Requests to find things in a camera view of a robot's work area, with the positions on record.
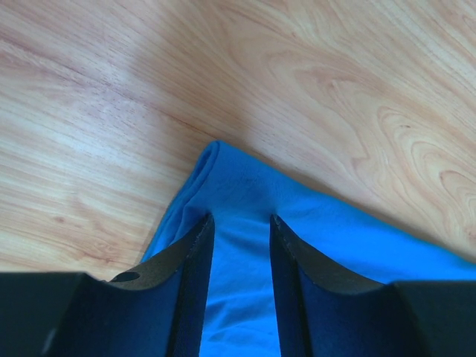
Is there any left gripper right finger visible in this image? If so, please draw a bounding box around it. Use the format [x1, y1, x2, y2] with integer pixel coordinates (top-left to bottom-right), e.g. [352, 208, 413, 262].
[270, 215, 417, 356]

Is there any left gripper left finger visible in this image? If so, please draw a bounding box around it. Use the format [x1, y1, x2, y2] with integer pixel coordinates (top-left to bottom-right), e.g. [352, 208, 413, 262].
[55, 215, 215, 356]

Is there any blue t-shirt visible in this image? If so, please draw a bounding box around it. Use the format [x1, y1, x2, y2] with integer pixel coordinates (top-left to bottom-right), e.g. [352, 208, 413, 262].
[145, 141, 475, 356]

